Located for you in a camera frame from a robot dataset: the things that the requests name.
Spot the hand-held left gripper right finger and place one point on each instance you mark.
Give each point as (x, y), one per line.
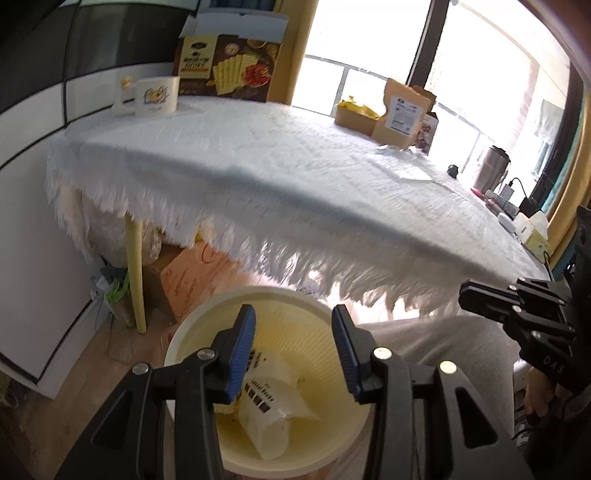
(344, 357)

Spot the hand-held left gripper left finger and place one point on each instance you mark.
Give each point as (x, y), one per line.
(242, 353)

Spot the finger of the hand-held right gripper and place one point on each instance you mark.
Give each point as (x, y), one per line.
(485, 304)
(540, 288)

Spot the cream yellow plastic bin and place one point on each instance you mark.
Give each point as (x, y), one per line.
(318, 332)

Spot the clear plastic bag black print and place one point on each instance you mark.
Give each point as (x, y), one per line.
(272, 406)

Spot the person's right hand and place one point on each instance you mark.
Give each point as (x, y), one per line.
(538, 392)

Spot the yellow curtain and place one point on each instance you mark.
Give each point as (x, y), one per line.
(295, 46)
(565, 240)

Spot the yellow tissue box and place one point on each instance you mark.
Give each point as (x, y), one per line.
(533, 233)

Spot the white earbud case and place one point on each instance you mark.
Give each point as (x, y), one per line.
(505, 220)

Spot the black box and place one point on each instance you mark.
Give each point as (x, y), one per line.
(530, 206)

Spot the brown cardboard box red print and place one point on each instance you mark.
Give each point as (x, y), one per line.
(198, 277)

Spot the white tube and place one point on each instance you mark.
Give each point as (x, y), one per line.
(494, 202)

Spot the white charger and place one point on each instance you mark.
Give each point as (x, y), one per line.
(507, 194)

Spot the yellow table leg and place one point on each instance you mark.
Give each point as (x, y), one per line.
(136, 277)

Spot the small black object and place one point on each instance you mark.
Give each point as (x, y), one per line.
(452, 171)

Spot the crumpled plastic bags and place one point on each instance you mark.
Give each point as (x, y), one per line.
(111, 290)

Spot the hanging grey clothes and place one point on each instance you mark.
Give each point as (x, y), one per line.
(549, 122)

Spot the small printed white box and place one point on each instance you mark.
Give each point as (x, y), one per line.
(427, 134)

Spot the white fringed tablecloth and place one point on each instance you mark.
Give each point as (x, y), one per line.
(277, 175)

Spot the kraft paper pouch white label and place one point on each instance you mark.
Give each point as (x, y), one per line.
(401, 115)

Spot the low cardboard box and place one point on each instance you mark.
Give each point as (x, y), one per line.
(355, 122)

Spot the yellow packets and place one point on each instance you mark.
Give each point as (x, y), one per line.
(358, 108)

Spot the white printed mug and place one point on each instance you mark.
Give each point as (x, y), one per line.
(157, 94)

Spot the balcony railing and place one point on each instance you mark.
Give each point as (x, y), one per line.
(332, 62)

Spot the brown cracker box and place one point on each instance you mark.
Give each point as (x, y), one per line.
(231, 64)

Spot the dark window post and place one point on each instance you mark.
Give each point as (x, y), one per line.
(427, 41)

